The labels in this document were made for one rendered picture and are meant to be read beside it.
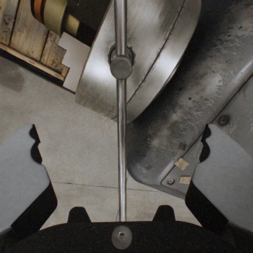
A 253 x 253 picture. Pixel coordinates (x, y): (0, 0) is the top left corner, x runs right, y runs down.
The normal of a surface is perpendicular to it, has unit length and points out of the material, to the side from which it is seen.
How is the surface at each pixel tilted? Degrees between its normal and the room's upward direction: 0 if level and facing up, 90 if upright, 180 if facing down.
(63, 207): 0
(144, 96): 19
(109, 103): 36
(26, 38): 0
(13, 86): 0
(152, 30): 14
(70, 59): 9
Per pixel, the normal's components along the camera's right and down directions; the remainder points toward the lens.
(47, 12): -0.07, 0.63
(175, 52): 0.17, 0.26
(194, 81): -0.68, -0.11
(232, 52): -0.42, 0.12
